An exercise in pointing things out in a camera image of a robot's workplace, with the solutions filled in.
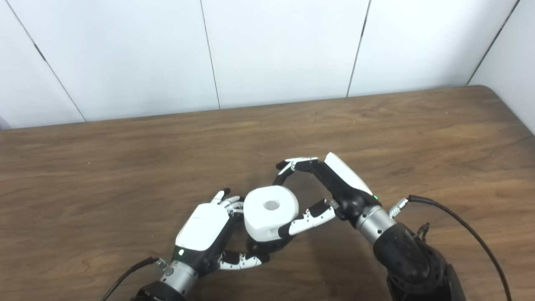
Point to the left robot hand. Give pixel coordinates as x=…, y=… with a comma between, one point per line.
x=202, y=228

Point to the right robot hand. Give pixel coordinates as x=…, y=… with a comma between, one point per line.
x=345, y=179

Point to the round white piece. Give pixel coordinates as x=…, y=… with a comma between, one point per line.
x=261, y=221

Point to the black flanged holder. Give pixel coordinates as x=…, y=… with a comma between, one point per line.
x=267, y=246

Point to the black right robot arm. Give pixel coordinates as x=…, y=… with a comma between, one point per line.
x=407, y=259

